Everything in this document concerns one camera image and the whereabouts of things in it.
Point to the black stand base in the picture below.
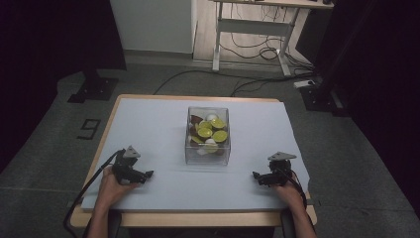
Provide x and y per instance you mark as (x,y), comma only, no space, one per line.
(95,87)

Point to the dark curtain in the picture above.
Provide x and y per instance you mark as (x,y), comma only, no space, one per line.
(46,39)
(389,82)

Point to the light blue table mat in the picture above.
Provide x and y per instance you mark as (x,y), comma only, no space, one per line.
(155,132)

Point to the clear plastic box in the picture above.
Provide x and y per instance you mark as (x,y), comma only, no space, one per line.
(208,158)

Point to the person's right hand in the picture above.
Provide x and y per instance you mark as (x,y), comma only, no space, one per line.
(292,195)

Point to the grey tape strip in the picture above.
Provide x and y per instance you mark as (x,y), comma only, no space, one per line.
(315,201)
(74,202)

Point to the white power strip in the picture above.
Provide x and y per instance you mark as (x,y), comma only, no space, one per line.
(304,83)

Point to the white cabinet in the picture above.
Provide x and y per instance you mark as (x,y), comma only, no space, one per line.
(152,24)

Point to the wooden table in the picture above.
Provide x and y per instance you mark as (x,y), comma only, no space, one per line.
(198,218)

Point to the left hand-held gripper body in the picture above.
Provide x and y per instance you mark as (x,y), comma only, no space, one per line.
(127,167)

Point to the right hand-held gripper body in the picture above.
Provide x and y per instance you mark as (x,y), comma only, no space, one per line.
(279,173)

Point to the person's left hand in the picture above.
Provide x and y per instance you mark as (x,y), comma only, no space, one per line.
(110,190)

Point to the black stand with base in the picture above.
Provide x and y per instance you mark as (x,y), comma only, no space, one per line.
(325,94)

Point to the white desk frame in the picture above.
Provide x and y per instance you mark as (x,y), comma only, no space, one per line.
(251,27)

